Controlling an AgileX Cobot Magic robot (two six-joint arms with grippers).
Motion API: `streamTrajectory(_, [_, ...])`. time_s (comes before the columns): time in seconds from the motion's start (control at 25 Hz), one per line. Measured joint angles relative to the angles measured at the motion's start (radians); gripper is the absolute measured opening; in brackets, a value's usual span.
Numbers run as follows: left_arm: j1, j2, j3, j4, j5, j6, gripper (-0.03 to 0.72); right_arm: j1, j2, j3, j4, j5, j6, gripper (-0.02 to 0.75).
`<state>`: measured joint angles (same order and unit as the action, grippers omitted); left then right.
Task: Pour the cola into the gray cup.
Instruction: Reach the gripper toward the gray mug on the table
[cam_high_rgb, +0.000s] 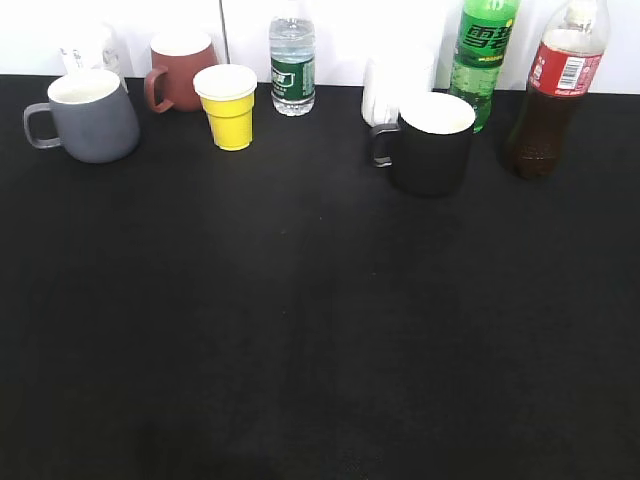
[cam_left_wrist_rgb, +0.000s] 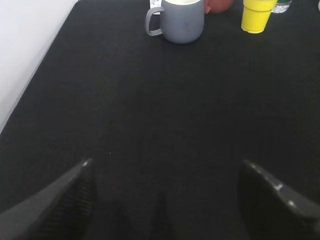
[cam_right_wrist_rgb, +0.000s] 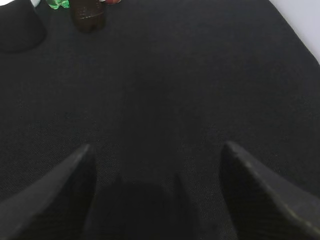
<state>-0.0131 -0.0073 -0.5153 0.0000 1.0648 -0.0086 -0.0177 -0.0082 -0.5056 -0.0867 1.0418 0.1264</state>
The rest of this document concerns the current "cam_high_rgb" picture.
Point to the yellow paper cup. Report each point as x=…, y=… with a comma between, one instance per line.
x=227, y=95

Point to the clear water bottle green label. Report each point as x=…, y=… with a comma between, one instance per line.
x=292, y=59

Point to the white ceramic mug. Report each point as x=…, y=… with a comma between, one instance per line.
x=392, y=78

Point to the green sprite bottle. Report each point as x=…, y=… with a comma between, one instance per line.
x=483, y=35

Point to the cola bottle red label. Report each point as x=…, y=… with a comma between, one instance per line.
x=569, y=53

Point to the brown ceramic mug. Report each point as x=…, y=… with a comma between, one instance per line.
x=177, y=56

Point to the black ceramic mug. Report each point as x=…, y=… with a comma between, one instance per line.
x=427, y=147

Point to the grey ceramic mug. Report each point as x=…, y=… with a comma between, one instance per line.
x=93, y=116

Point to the white patterned cup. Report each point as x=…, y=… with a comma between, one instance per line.
x=91, y=45

